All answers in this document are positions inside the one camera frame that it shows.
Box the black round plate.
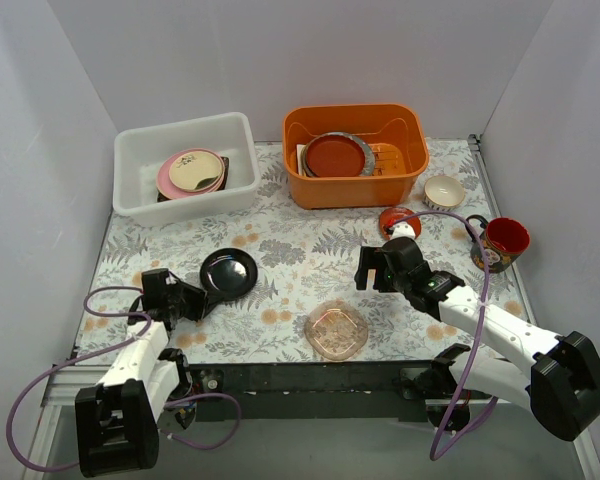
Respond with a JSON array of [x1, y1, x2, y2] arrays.
[[199, 248, 258, 301]]

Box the small red saucer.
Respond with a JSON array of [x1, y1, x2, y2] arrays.
[[378, 207, 422, 240]]

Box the pink glass square plate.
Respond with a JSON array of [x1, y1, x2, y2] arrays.
[[303, 301, 369, 362]]

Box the pink round plate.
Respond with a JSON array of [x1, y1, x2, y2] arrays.
[[156, 148, 229, 200]]

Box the cream plate with dark patch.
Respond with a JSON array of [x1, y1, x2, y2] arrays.
[[168, 150, 222, 192]]

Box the black square floral plate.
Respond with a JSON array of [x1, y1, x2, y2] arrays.
[[156, 156, 229, 202]]

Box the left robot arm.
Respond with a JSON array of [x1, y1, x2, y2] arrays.
[[75, 268, 221, 478]]

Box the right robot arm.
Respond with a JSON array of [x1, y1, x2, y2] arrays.
[[355, 238, 600, 441]]

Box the red plate in orange bin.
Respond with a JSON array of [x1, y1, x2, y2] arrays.
[[300, 132, 376, 178]]

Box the orange plastic bin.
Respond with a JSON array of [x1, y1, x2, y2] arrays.
[[282, 104, 429, 209]]

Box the white plastic bin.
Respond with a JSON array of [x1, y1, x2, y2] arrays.
[[112, 112, 261, 227]]

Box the floral table mat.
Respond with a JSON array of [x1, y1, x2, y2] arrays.
[[74, 137, 531, 365]]

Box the white patterned bowl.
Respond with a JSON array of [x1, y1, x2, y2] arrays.
[[423, 175, 465, 212]]

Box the black skull mug red inside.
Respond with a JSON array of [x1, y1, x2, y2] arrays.
[[466, 214, 531, 274]]

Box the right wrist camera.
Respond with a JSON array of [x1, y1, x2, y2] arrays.
[[381, 237, 431, 280]]

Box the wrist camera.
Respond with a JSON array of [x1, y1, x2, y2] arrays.
[[381, 237, 431, 280], [141, 268, 171, 310]]

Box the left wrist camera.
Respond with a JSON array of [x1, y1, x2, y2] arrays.
[[141, 268, 171, 310]]

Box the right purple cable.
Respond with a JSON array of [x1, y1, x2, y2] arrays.
[[384, 210, 500, 461]]

